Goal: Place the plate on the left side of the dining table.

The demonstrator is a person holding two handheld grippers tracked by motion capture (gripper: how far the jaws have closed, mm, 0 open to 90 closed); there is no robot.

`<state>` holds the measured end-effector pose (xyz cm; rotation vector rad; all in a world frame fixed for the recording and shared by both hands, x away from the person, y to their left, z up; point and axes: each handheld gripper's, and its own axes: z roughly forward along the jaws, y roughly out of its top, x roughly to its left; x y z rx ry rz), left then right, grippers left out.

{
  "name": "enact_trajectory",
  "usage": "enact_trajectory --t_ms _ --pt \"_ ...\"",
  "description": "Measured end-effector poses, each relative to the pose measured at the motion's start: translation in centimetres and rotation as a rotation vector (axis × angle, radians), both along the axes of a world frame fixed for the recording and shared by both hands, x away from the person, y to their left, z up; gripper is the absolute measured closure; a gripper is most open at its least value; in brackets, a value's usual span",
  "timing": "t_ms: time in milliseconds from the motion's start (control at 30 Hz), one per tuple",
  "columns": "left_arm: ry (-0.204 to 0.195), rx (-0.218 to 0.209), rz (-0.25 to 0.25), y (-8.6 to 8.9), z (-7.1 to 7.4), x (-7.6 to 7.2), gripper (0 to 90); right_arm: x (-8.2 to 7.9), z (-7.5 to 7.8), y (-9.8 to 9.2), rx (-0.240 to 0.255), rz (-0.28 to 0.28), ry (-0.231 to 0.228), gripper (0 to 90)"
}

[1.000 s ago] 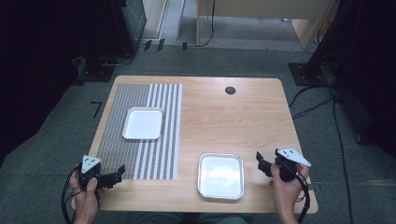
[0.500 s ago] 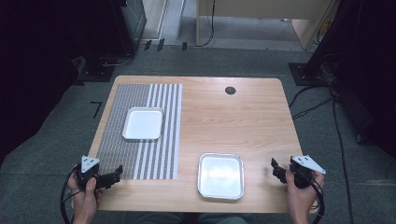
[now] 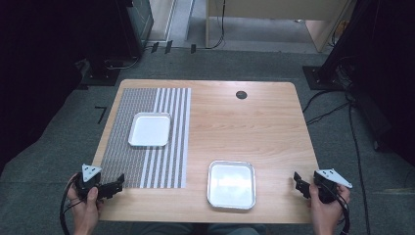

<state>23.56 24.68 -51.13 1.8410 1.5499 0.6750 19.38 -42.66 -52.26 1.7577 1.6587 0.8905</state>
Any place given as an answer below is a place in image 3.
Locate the grey cabinet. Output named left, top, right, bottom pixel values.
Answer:
left=126, top=0, right=155, bottom=45

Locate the looped black floor cable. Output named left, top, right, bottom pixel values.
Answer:
left=103, top=55, right=142, bottom=71

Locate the person's left hand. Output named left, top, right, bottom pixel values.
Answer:
left=67, top=173, right=105, bottom=227

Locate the long black floor cable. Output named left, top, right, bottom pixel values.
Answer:
left=347, top=97, right=371, bottom=235

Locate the thin black floor cable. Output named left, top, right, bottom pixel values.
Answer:
left=305, top=101, right=350, bottom=126
left=300, top=89, right=331, bottom=114

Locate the person's right hand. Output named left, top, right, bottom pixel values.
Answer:
left=307, top=182, right=352, bottom=227

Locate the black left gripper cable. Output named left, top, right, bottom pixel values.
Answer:
left=59, top=175, right=81, bottom=235

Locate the light wooden cabinet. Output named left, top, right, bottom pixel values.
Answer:
left=205, top=0, right=356, bottom=54

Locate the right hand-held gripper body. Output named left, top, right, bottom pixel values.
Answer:
left=312, top=167, right=353, bottom=204

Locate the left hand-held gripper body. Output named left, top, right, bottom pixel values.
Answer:
left=74, top=163, right=103, bottom=201

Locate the silver foil tray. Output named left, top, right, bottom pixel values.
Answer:
left=206, top=159, right=257, bottom=211

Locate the white square plate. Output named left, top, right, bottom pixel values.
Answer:
left=127, top=112, right=172, bottom=148

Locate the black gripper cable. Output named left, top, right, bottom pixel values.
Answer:
left=59, top=175, right=81, bottom=235
left=321, top=182, right=351, bottom=235

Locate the grey striped woven placemat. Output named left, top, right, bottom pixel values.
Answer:
left=99, top=87, right=193, bottom=190

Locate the black hanging cable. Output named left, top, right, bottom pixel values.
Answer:
left=208, top=0, right=227, bottom=51

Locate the black stand base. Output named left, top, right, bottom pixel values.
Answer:
left=301, top=64, right=347, bottom=92
left=79, top=58, right=122, bottom=88

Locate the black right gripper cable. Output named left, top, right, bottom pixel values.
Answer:
left=321, top=182, right=351, bottom=235

